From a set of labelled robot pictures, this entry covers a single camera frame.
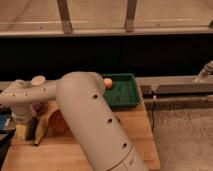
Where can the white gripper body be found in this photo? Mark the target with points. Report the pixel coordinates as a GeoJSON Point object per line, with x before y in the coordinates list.
{"type": "Point", "coordinates": [23, 114]}

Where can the white cup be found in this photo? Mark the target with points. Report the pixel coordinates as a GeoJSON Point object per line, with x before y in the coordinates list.
{"type": "Point", "coordinates": [38, 80]}

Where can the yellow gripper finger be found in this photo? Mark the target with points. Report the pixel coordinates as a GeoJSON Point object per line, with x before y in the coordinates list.
{"type": "Point", "coordinates": [22, 131]}

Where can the blue object at left edge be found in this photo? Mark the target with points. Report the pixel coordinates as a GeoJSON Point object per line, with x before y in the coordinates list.
{"type": "Point", "coordinates": [5, 122]}

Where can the red bowl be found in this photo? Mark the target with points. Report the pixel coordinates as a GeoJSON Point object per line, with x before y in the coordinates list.
{"type": "Point", "coordinates": [57, 122]}

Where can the purple bowl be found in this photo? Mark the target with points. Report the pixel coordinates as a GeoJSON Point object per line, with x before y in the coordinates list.
{"type": "Point", "coordinates": [37, 106]}

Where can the yellow banana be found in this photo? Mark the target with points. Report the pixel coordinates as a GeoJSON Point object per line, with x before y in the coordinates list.
{"type": "Point", "coordinates": [41, 129]}

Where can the green plastic tray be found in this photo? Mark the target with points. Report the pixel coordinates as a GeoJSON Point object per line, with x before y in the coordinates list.
{"type": "Point", "coordinates": [124, 92]}

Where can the orange ball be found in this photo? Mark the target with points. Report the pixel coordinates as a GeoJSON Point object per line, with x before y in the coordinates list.
{"type": "Point", "coordinates": [108, 83]}

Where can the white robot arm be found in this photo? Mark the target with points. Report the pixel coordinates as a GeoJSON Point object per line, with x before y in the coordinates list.
{"type": "Point", "coordinates": [79, 96]}

